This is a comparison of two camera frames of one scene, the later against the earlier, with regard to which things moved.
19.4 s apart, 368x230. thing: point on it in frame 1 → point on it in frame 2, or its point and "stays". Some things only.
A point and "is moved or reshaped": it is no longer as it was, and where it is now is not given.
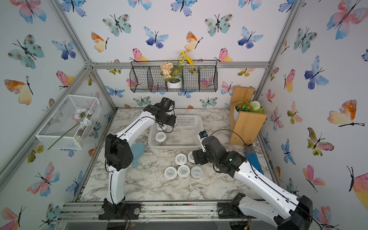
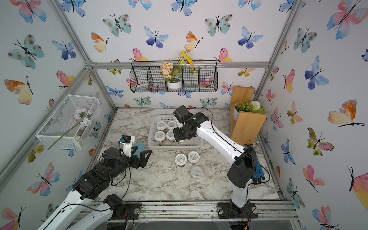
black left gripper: [172, 120] → [143, 161]
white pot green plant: [245, 106] stays
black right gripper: [199, 153] → [177, 135]
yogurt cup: [180, 159] stays
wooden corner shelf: [245, 130] stays
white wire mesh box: [70, 126] stays
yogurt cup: [161, 127] stays
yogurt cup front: [170, 173] → [169, 135]
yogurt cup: [160, 136] stays
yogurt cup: [190, 157] is moved or reshaped
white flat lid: [197, 172] stays
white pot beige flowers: [174, 76] stays
